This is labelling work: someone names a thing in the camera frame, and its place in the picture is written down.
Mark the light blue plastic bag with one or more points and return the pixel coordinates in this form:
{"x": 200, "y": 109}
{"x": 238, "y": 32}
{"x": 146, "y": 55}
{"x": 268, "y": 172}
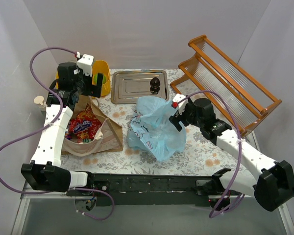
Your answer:
{"x": 150, "y": 129}

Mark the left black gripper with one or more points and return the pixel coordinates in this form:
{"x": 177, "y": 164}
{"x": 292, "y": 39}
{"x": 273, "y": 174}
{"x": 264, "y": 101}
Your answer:
{"x": 92, "y": 86}

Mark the silver metal tray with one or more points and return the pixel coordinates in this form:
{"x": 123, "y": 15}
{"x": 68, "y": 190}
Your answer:
{"x": 128, "y": 86}

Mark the orange wooden rack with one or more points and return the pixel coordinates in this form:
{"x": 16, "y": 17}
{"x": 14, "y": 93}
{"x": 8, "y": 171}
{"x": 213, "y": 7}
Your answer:
{"x": 221, "y": 78}

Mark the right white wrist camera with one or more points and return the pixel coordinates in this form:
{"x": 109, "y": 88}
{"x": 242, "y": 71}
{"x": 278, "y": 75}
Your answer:
{"x": 179, "y": 102}

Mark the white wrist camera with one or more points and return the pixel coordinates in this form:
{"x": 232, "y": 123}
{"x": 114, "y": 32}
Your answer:
{"x": 85, "y": 63}
{"x": 179, "y": 102}

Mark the brown burlap tote bag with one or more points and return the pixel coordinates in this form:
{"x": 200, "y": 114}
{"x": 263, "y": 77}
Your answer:
{"x": 109, "y": 137}

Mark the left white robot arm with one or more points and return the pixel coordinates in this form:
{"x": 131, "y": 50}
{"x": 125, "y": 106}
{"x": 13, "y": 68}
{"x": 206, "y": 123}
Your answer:
{"x": 44, "y": 171}

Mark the floral table mat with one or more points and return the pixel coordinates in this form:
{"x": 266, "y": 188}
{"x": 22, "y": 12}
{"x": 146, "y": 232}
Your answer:
{"x": 200, "y": 157}

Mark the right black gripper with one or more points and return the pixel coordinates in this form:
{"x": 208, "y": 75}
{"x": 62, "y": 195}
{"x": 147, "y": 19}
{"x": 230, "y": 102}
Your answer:
{"x": 177, "y": 119}

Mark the red snack packet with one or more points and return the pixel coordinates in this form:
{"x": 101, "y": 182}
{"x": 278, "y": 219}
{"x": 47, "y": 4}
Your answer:
{"x": 83, "y": 128}

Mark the green pump bottle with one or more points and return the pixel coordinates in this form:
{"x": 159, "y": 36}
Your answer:
{"x": 40, "y": 102}

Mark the yellow plastic basket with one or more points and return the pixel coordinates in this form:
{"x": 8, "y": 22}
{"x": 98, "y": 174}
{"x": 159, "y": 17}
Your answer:
{"x": 98, "y": 67}

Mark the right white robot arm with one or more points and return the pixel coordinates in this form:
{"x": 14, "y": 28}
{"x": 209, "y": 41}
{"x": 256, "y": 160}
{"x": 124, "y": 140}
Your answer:
{"x": 272, "y": 182}

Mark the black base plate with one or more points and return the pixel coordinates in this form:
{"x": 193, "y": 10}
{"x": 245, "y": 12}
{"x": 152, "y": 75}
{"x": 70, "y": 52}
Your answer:
{"x": 131, "y": 189}

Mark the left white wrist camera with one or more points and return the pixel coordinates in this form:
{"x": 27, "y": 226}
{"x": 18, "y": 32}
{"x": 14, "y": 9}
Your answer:
{"x": 85, "y": 63}

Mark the green lime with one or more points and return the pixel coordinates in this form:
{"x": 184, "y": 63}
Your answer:
{"x": 99, "y": 75}

